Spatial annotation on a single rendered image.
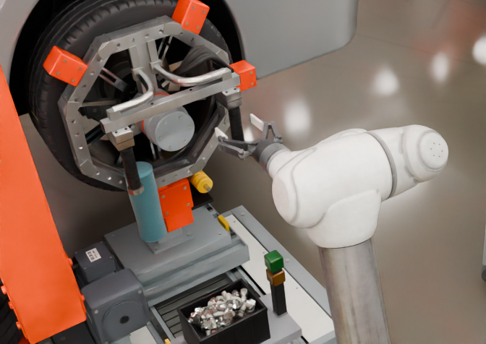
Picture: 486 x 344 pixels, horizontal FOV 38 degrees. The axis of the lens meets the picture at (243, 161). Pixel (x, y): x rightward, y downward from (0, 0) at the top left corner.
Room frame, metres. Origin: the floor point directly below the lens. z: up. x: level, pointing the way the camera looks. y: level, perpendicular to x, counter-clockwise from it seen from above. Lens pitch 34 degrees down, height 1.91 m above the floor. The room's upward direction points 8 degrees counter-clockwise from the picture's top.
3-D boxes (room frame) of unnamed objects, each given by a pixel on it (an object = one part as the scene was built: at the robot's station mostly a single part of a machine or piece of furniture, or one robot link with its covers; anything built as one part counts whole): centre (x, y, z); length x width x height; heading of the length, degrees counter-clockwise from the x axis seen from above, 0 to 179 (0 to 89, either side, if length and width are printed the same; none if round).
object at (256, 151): (1.67, -0.06, 0.83); 0.09 x 0.08 x 0.07; 25
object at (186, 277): (2.11, 0.33, 0.13); 0.50 x 0.36 x 0.10; 115
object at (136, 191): (1.67, 0.31, 0.83); 0.04 x 0.04 x 0.16
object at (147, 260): (2.11, 0.33, 0.32); 0.40 x 0.30 x 0.28; 115
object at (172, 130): (1.89, 0.23, 0.85); 0.21 x 0.14 x 0.14; 25
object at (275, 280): (1.42, -0.04, 0.59); 0.04 x 0.04 x 0.04; 25
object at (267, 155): (1.61, -0.09, 0.83); 0.09 x 0.06 x 0.09; 115
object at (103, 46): (1.96, 0.26, 0.85); 0.54 x 0.07 x 0.54; 115
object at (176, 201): (1.99, 0.27, 0.48); 0.16 x 0.12 x 0.17; 25
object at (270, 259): (1.42, -0.04, 0.64); 0.04 x 0.04 x 0.04; 25
